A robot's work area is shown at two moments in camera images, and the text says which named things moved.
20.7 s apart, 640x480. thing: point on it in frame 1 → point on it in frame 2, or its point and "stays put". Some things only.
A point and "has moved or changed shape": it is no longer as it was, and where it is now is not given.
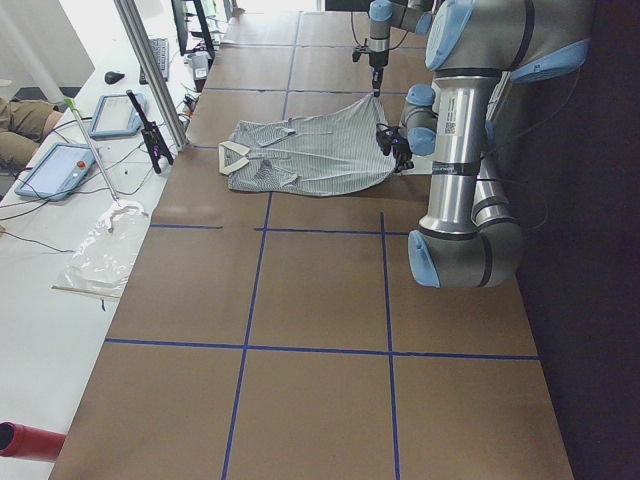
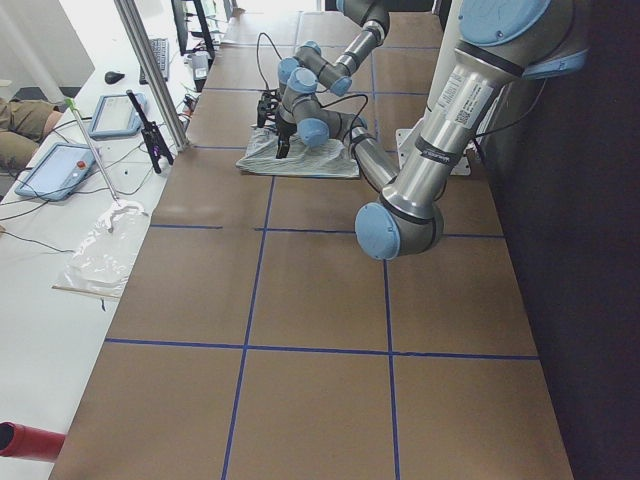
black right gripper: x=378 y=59 → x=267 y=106
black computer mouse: x=112 y=77 stays put
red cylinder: x=17 y=440 stays put
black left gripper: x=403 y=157 → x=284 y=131
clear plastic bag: x=102 y=259 stays put
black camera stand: x=153 y=140 stays put
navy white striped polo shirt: x=326 y=153 has moved or changed shape
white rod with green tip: x=73 y=107 stays put
